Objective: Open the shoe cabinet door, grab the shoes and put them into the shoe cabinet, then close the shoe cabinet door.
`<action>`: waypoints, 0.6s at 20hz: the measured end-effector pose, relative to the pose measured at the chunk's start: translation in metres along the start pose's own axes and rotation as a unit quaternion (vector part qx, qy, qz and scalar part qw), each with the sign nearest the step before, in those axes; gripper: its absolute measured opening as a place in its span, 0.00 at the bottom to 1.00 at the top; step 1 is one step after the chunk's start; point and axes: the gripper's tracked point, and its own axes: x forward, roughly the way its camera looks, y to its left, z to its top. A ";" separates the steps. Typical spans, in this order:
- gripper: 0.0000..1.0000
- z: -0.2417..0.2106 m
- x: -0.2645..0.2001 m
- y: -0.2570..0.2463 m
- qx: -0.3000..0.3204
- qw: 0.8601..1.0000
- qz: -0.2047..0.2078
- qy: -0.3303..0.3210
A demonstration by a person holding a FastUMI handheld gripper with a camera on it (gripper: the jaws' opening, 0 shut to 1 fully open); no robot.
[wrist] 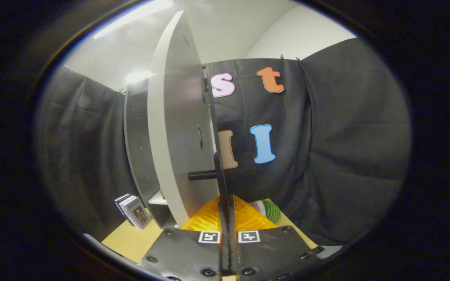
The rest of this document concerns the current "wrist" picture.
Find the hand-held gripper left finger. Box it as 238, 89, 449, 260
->
137, 195, 229, 281

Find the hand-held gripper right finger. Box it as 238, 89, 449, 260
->
229, 194, 325, 281

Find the white shoe cabinet door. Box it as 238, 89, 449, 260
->
147, 10, 235, 231

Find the watermelon slice toy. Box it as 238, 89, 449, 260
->
250, 199, 281, 224

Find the white book with portrait cover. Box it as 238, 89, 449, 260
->
121, 196, 152, 229

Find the black backdrop cloth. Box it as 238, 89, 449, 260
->
34, 37, 411, 246

